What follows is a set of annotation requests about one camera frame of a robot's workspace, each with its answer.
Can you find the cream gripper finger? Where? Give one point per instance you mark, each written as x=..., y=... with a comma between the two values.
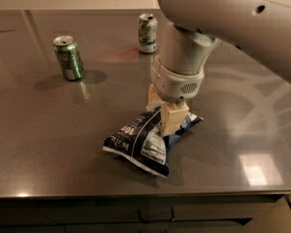
x=153, y=100
x=172, y=116

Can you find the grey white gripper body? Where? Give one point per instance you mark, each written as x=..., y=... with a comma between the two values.
x=175, y=85

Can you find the blue chip bag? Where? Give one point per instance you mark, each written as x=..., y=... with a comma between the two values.
x=140, y=141

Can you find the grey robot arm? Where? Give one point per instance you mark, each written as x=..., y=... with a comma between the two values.
x=259, y=28

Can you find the white green soda can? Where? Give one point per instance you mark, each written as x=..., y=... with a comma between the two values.
x=147, y=33

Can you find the dark drawer handle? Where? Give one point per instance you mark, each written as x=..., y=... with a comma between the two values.
x=156, y=215

